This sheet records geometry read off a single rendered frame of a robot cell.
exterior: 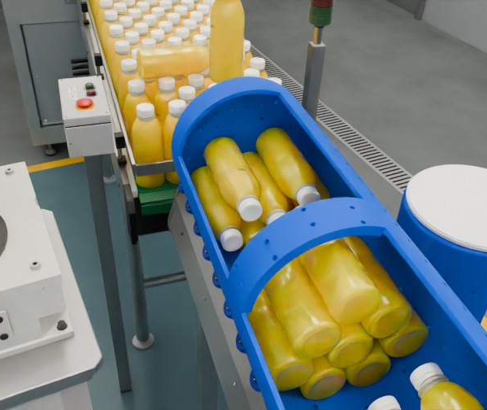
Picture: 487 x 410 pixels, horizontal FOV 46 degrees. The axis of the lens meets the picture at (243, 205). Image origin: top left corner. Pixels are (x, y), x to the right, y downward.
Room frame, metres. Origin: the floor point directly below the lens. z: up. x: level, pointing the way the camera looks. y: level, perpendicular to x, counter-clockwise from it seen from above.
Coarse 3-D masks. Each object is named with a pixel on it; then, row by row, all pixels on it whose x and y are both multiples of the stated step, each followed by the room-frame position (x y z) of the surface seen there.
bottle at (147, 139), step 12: (144, 120) 1.10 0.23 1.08; (156, 120) 1.12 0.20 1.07; (132, 132) 1.10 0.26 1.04; (144, 132) 1.09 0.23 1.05; (156, 132) 1.10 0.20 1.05; (144, 144) 1.08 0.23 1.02; (156, 144) 1.09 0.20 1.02; (144, 156) 1.08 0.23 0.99; (156, 156) 1.09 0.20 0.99; (144, 180) 1.08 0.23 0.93; (156, 180) 1.09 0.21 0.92
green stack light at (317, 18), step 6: (312, 6) 1.52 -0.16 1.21; (312, 12) 1.52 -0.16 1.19; (318, 12) 1.51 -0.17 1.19; (324, 12) 1.51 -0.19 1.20; (330, 12) 1.51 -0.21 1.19; (312, 18) 1.51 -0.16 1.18; (318, 18) 1.51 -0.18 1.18; (324, 18) 1.51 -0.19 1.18; (330, 18) 1.52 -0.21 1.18; (318, 24) 1.51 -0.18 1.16; (324, 24) 1.51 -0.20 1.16
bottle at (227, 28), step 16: (224, 0) 1.12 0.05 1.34; (240, 0) 1.14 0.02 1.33; (224, 16) 1.11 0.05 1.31; (240, 16) 1.12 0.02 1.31; (224, 32) 1.10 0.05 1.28; (240, 32) 1.12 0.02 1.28; (224, 48) 1.10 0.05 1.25; (240, 48) 1.12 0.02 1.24; (224, 64) 1.10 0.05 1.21; (240, 64) 1.12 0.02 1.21; (224, 80) 1.10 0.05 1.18
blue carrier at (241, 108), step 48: (240, 96) 1.00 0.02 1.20; (288, 96) 0.97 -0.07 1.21; (192, 144) 0.97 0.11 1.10; (240, 144) 1.00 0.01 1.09; (192, 192) 0.79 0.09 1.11; (336, 192) 0.87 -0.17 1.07; (288, 240) 0.56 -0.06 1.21; (384, 240) 0.70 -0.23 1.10; (240, 288) 0.54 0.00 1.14; (432, 288) 0.48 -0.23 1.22; (240, 336) 0.52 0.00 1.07; (432, 336) 0.54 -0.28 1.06; (480, 336) 0.42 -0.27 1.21; (384, 384) 0.52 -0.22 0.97; (480, 384) 0.45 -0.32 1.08
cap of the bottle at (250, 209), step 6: (246, 198) 0.77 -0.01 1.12; (252, 198) 0.77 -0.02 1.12; (240, 204) 0.76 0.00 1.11; (246, 204) 0.75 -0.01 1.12; (252, 204) 0.75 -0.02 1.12; (258, 204) 0.76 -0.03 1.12; (240, 210) 0.76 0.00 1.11; (246, 210) 0.75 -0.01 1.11; (252, 210) 0.76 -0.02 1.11; (258, 210) 0.76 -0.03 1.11; (246, 216) 0.75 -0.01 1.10; (252, 216) 0.76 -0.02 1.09; (258, 216) 0.76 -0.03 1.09
